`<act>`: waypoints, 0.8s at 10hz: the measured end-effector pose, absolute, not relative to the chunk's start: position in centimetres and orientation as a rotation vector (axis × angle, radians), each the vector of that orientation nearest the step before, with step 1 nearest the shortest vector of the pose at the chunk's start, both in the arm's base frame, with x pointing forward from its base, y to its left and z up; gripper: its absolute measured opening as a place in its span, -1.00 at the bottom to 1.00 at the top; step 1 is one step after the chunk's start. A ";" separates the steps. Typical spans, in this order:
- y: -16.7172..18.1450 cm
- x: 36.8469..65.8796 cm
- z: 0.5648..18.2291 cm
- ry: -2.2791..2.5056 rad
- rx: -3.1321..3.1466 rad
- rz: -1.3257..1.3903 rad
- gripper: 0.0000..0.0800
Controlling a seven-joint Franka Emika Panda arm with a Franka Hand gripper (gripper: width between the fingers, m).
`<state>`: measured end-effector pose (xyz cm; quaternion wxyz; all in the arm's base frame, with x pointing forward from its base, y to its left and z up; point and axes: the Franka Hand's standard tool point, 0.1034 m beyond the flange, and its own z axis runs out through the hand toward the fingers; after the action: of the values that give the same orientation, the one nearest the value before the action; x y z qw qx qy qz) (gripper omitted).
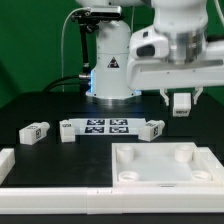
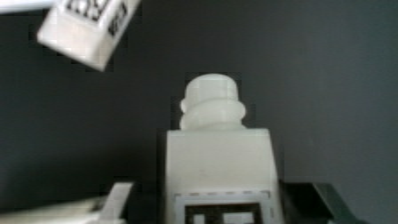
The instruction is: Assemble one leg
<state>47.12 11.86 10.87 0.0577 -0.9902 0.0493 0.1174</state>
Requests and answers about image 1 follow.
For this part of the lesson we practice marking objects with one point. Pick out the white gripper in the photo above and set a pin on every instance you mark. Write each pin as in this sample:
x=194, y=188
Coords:
x=207, y=70

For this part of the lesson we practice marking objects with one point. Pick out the white square table top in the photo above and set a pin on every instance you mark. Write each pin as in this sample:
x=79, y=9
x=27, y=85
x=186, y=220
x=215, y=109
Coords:
x=180, y=164

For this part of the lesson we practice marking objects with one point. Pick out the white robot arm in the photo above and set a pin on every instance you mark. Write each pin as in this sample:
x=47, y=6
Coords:
x=171, y=53

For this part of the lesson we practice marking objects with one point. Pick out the white plate with tags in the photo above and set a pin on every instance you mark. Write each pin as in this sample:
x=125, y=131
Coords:
x=107, y=126

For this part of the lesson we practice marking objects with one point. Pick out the white U-shaped obstacle fence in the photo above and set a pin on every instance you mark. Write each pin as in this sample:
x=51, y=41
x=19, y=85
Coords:
x=85, y=200

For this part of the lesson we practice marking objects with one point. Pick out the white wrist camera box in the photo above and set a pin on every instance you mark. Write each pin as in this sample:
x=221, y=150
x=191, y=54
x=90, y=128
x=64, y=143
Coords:
x=147, y=44

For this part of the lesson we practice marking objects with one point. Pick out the black camera stand pole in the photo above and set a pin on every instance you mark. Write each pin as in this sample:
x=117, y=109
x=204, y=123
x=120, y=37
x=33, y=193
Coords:
x=85, y=58

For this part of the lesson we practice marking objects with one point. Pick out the black camera on stand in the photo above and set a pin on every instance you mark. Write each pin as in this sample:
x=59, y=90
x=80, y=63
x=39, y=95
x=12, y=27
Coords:
x=95, y=14

